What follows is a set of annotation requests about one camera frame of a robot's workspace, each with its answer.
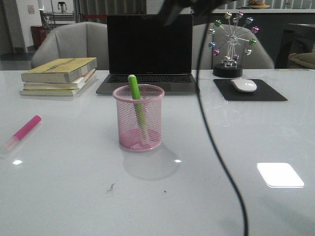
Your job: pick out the red trash bin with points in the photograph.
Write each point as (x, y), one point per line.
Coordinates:
(38, 35)

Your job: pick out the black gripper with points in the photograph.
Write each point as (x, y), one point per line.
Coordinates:
(172, 8)

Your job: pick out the grey open laptop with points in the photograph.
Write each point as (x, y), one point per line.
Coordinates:
(156, 54)

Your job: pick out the fruit bowl on counter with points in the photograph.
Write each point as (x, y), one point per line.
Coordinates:
(255, 4)

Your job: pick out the green highlighter pen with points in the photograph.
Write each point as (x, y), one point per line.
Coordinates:
(136, 98)

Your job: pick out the middle cream book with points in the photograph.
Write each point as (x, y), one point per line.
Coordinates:
(77, 84)

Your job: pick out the olive cushion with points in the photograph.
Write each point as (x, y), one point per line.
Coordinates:
(305, 60)

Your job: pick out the white computer mouse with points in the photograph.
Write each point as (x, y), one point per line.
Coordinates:
(244, 85)

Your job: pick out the pink mesh pen holder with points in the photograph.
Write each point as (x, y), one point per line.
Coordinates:
(130, 137)

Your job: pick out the pink highlighter pen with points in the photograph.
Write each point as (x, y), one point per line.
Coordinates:
(20, 134)

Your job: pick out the bottom cream book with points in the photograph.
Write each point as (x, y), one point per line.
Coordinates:
(55, 92)

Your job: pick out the left grey armchair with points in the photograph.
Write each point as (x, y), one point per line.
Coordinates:
(79, 40)

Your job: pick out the cream book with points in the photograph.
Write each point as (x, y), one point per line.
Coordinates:
(55, 92)
(77, 84)

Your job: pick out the grey armchair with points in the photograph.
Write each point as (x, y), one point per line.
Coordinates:
(251, 53)
(79, 40)

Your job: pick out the right grey armchair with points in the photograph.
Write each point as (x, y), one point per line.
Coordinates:
(251, 53)

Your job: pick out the top yellow book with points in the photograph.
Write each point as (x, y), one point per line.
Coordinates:
(60, 70)

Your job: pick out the black mouse pad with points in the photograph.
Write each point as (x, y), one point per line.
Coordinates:
(264, 92)

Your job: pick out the ferris wheel desk toy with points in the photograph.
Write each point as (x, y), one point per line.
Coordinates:
(229, 66)

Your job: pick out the dark side table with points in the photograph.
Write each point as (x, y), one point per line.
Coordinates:
(296, 38)

